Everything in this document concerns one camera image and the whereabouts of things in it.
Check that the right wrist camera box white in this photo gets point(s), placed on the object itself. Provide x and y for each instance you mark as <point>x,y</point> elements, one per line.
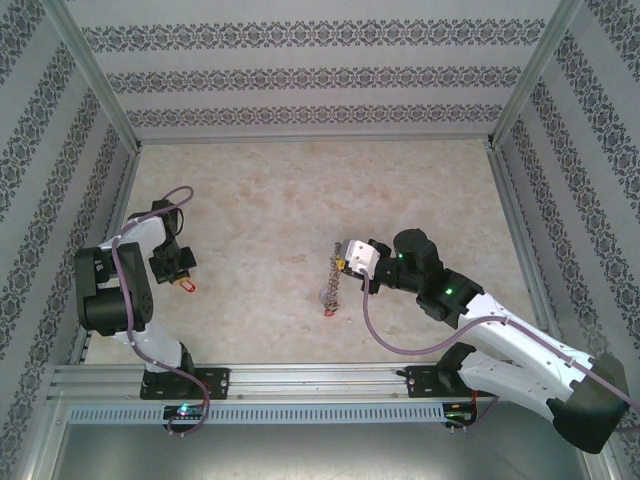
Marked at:
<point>362,257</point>

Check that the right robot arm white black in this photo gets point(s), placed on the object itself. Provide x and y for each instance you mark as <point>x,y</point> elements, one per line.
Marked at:
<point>525,340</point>

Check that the grey metal sheet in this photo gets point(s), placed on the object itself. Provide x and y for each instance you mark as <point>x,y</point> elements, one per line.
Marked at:
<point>320,455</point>

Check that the aluminium frame post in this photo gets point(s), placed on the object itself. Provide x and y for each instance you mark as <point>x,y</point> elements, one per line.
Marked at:
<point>535,70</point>
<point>612,470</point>
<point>50,440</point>
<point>95,65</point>

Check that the red key tag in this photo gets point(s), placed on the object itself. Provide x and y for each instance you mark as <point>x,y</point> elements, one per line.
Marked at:
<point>189,286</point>

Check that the aluminium back rail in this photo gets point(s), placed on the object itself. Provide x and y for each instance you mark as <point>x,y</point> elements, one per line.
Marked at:
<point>315,141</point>

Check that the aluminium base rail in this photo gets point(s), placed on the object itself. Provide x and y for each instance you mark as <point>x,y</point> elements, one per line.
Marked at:
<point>310,380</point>

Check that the aluminium side rail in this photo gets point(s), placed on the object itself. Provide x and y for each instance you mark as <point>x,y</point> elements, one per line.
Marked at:
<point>131,175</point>
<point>515,215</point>

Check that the small circuit board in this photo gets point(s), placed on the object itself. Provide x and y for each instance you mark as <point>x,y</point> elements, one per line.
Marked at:
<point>457,412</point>
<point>185,411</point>

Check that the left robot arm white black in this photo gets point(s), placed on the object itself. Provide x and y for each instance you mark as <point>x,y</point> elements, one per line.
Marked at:
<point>165,345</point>

